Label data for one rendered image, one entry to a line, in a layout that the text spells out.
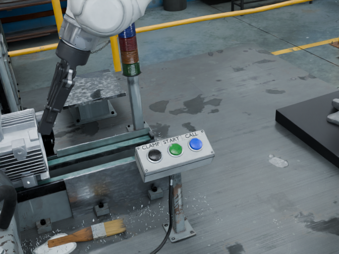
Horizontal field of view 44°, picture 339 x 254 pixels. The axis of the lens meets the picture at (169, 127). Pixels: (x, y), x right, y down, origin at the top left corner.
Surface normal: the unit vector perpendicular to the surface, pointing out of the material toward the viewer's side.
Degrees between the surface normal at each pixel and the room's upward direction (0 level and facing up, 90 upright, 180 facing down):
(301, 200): 0
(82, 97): 0
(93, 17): 88
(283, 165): 0
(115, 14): 88
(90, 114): 90
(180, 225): 90
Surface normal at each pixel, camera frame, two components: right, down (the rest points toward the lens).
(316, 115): -0.09, -0.84
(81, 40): 0.36, 0.45
